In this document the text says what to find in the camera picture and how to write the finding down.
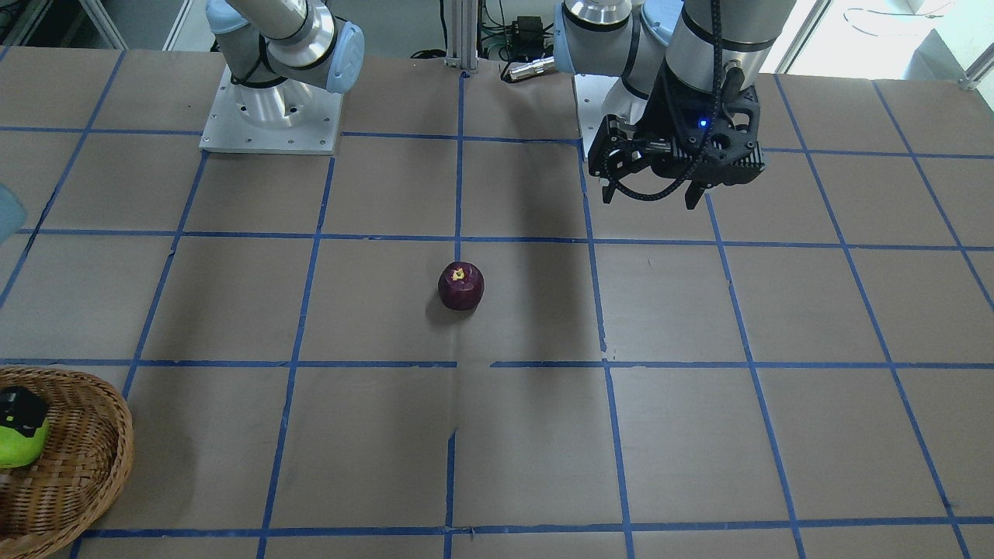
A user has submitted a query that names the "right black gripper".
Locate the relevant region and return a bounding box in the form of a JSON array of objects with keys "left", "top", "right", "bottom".
[{"left": 1, "top": 387, "right": 49, "bottom": 432}]

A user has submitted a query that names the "woven wicker basket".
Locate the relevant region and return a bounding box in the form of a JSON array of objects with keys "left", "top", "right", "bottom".
[{"left": 1, "top": 365, "right": 136, "bottom": 558}]

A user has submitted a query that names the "green apple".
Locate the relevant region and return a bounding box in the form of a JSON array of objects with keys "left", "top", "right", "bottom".
[{"left": 1, "top": 418, "right": 50, "bottom": 468}]

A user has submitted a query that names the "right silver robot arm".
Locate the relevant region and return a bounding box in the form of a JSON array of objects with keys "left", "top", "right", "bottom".
[{"left": 2, "top": 1, "right": 363, "bottom": 404}]

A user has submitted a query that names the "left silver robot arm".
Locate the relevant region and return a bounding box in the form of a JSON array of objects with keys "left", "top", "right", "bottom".
[{"left": 553, "top": 1, "right": 794, "bottom": 209}]

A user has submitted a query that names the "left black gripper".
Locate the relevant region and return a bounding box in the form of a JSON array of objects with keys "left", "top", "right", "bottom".
[{"left": 587, "top": 64, "right": 766, "bottom": 210}]

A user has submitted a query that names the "silver cylindrical connector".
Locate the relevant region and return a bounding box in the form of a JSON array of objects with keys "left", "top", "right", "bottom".
[{"left": 501, "top": 56, "right": 558, "bottom": 84}]

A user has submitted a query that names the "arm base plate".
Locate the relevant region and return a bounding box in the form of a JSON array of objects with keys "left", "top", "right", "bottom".
[
  {"left": 199, "top": 68, "right": 345, "bottom": 156},
  {"left": 574, "top": 75, "right": 648, "bottom": 159}
]

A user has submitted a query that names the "aluminium frame post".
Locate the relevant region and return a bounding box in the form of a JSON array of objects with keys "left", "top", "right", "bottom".
[{"left": 441, "top": 1, "right": 481, "bottom": 75}]

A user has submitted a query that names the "dark red apple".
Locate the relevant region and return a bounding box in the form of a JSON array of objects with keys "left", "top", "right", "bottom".
[{"left": 437, "top": 261, "right": 485, "bottom": 311}]

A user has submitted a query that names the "black power adapter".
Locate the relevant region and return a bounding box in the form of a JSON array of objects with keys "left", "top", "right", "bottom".
[{"left": 509, "top": 16, "right": 544, "bottom": 59}]

